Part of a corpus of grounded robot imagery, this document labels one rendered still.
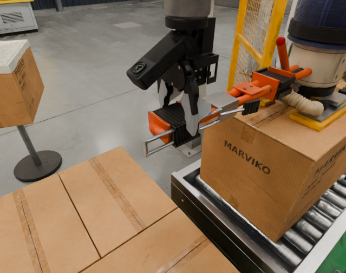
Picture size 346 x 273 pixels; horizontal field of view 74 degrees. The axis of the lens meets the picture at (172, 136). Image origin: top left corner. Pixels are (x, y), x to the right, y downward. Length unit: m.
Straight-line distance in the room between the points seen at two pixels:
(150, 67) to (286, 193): 0.58
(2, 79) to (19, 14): 6.07
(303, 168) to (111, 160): 1.05
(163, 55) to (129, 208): 0.91
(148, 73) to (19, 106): 1.46
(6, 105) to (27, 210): 0.74
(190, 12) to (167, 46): 0.06
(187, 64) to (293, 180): 0.49
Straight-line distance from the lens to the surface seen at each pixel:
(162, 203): 1.18
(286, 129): 0.78
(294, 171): 0.74
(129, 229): 1.12
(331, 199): 1.45
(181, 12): 0.39
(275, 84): 0.68
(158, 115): 0.48
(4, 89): 1.74
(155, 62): 0.38
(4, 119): 1.85
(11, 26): 7.73
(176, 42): 0.40
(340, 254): 1.97
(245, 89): 0.63
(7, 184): 2.42
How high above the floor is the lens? 1.49
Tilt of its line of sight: 37 degrees down
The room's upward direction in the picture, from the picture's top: straight up
